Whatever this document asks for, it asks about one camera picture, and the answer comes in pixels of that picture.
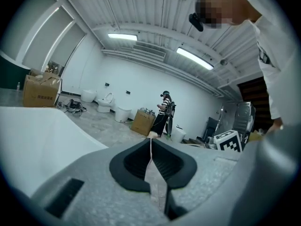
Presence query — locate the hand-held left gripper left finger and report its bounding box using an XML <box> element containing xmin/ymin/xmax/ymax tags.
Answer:
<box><xmin>109</xmin><ymin>139</ymin><xmax>151</xmax><ymax>193</ymax></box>

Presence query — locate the black head-mounted camera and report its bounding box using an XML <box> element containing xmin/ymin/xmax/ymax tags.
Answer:
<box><xmin>189</xmin><ymin>12</ymin><xmax>205</xmax><ymax>32</ymax></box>

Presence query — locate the person's right forearm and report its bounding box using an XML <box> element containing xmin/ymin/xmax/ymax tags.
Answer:
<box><xmin>267</xmin><ymin>117</ymin><xmax>285</xmax><ymax>134</ymax></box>

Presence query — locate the dark wooden door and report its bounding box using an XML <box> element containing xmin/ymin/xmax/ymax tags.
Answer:
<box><xmin>237</xmin><ymin>76</ymin><xmax>271</xmax><ymax>132</ymax></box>

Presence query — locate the round white toilet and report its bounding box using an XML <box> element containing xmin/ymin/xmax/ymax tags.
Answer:
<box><xmin>80</xmin><ymin>89</ymin><xmax>98</xmax><ymax>103</ymax></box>

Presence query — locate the person's head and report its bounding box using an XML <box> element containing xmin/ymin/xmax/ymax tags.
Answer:
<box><xmin>195</xmin><ymin>0</ymin><xmax>263</xmax><ymax>29</ymax></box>

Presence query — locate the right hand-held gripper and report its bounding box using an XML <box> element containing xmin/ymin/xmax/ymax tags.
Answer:
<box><xmin>213</xmin><ymin>130</ymin><xmax>243</xmax><ymax>153</ymax></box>

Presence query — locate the small cardboard box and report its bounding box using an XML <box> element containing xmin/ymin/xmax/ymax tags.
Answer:
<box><xmin>130</xmin><ymin>108</ymin><xmax>157</xmax><ymax>137</ymax></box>

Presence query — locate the black bathtub with white rim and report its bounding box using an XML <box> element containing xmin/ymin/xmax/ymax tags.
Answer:
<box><xmin>0</xmin><ymin>50</ymin><xmax>32</xmax><ymax>89</ymax></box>

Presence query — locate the ceiling air vent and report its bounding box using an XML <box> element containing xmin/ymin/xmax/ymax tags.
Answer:
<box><xmin>132</xmin><ymin>40</ymin><xmax>166</xmax><ymax>61</ymax></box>

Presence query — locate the long ceiling light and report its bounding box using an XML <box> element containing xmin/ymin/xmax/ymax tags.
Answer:
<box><xmin>107</xmin><ymin>32</ymin><xmax>138</xmax><ymax>41</ymax></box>
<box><xmin>176</xmin><ymin>46</ymin><xmax>215</xmax><ymax>71</ymax></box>

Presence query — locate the large open cardboard box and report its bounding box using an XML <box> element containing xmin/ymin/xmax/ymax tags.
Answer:
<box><xmin>22</xmin><ymin>68</ymin><xmax>63</xmax><ymax>108</ymax></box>

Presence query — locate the large window with blinds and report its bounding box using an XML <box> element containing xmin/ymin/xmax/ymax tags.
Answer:
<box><xmin>14</xmin><ymin>4</ymin><xmax>87</xmax><ymax>73</ymax></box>

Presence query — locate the person's white shirt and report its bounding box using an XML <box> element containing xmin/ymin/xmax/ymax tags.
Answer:
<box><xmin>235</xmin><ymin>0</ymin><xmax>301</xmax><ymax>127</ymax></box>

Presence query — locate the black gear pile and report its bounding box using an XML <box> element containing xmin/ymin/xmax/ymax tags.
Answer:
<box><xmin>57</xmin><ymin>98</ymin><xmax>88</xmax><ymax>114</ymax></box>

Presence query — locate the black chair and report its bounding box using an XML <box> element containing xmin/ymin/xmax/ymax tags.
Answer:
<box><xmin>203</xmin><ymin>116</ymin><xmax>222</xmax><ymax>141</ymax></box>

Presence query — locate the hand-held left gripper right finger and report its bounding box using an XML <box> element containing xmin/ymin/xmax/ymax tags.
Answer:
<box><xmin>151</xmin><ymin>139</ymin><xmax>197</xmax><ymax>191</ymax></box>

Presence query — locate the white toilet with raised lid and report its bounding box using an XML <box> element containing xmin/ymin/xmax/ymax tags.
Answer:
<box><xmin>96</xmin><ymin>92</ymin><xmax>114</xmax><ymax>113</ymax></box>

